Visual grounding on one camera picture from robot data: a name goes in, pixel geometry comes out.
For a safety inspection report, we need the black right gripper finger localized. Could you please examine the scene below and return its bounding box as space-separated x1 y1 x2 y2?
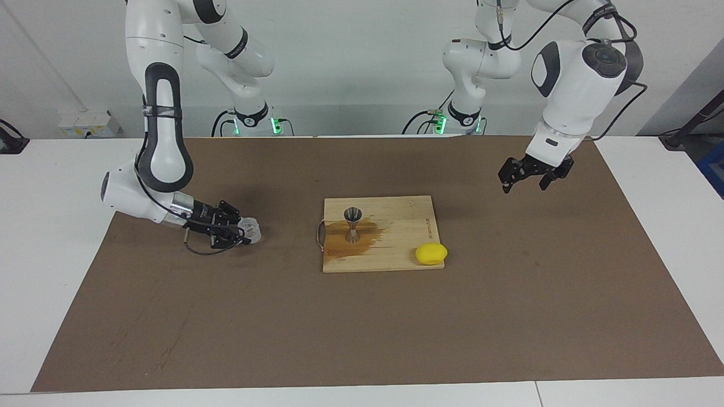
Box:
217 200 244 223
212 226 253 249

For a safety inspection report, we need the steel double jigger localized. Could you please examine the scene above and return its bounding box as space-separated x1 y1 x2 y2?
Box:
343 207 363 244

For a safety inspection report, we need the brown table mat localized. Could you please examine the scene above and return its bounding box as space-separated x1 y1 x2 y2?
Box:
31 136 724 392

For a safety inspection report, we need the yellow lemon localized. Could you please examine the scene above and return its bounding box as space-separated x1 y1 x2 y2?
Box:
415 243 449 265

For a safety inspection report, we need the wooden cutting board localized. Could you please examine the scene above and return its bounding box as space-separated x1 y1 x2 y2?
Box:
316 196 445 274

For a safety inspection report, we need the black stand leg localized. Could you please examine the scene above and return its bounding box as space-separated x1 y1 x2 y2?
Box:
659 93 724 150

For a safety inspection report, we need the white power strip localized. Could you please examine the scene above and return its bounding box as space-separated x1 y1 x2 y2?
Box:
58 110 122 138

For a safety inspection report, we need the blue box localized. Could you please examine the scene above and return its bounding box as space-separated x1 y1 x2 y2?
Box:
697 141 724 198

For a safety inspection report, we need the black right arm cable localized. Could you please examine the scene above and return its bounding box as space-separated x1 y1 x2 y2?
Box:
133 96 252 256

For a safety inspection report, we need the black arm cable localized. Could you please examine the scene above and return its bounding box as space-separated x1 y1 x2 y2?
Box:
133 96 252 256
498 0 648 142

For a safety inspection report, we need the black base cable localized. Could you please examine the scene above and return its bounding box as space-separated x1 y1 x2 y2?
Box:
402 85 456 135
212 110 235 137

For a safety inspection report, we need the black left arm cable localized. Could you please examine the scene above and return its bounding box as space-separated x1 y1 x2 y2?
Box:
498 0 648 142

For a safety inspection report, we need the black clamp mount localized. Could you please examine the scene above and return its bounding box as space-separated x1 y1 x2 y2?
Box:
0 119 30 154

